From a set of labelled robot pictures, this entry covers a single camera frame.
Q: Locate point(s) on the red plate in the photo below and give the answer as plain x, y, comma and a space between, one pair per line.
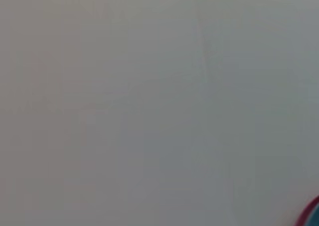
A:
305, 211

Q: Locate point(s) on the teal blue plate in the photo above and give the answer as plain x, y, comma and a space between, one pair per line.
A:
315, 217

